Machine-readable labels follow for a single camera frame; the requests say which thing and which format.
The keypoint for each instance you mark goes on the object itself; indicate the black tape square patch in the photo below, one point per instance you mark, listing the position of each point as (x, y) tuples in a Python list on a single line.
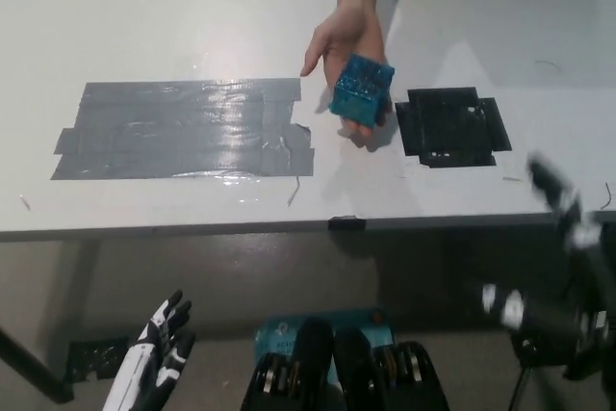
[(450, 127)]

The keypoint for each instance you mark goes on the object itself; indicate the black tape on floor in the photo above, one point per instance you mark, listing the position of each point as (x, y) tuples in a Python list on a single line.
[(96, 358)]

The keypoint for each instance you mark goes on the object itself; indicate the blue rubik's cube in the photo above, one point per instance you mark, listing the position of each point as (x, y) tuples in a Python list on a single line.
[(358, 88)]

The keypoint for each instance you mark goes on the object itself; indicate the black tripod stand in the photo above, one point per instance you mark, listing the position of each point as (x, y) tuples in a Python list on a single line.
[(527, 372)]

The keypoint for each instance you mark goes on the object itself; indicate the person's bare hand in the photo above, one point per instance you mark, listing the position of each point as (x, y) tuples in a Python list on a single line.
[(344, 35)]

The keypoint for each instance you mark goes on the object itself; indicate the grey duct tape patch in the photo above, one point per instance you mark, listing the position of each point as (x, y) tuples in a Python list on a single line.
[(183, 129)]

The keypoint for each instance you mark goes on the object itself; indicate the black table leg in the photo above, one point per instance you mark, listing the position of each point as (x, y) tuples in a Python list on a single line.
[(33, 365)]

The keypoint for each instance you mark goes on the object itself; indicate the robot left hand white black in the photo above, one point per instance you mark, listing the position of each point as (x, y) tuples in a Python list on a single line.
[(144, 358)]

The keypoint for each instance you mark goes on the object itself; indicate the robot right hand white black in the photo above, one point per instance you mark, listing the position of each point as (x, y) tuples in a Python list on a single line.
[(572, 242)]

